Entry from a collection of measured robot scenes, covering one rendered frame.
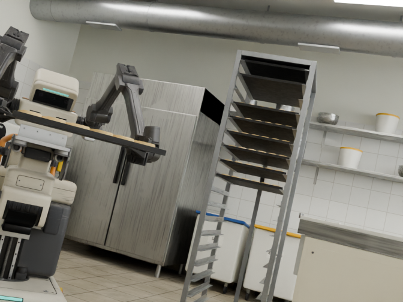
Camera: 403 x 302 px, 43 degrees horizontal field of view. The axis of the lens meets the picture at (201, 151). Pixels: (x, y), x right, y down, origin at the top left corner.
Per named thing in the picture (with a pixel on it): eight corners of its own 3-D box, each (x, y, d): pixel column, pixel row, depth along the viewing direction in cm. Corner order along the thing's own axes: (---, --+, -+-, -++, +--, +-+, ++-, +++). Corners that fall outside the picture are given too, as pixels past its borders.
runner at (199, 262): (197, 266, 295) (198, 261, 295) (193, 265, 296) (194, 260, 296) (217, 260, 357) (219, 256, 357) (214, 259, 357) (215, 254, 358)
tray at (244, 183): (282, 190, 292) (282, 187, 292) (216, 175, 302) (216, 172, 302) (288, 196, 350) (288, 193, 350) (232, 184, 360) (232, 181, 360)
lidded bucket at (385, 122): (395, 139, 545) (399, 120, 547) (396, 135, 522) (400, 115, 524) (372, 135, 553) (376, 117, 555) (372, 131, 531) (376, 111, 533)
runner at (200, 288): (191, 297, 293) (192, 292, 293) (186, 296, 294) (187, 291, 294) (212, 285, 355) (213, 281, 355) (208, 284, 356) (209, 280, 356)
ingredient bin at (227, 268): (179, 282, 528) (195, 210, 535) (197, 277, 588) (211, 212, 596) (228, 296, 511) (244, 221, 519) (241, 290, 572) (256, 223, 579)
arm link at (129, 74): (140, 59, 219) (118, 55, 214) (143, 85, 213) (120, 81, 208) (105, 112, 252) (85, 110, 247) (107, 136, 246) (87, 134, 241)
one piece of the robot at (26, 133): (2, 166, 239) (14, 122, 241) (60, 180, 250) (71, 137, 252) (3, 168, 225) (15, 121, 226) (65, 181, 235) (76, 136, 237)
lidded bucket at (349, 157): (359, 172, 551) (363, 153, 553) (358, 169, 529) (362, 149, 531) (337, 168, 560) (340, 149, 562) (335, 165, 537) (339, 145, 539)
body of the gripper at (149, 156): (143, 165, 175) (152, 168, 182) (150, 136, 176) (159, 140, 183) (126, 162, 178) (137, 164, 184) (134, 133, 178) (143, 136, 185)
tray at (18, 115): (5, 115, 177) (6, 111, 177) (114, 144, 192) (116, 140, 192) (12, 115, 121) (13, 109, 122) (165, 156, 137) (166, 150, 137)
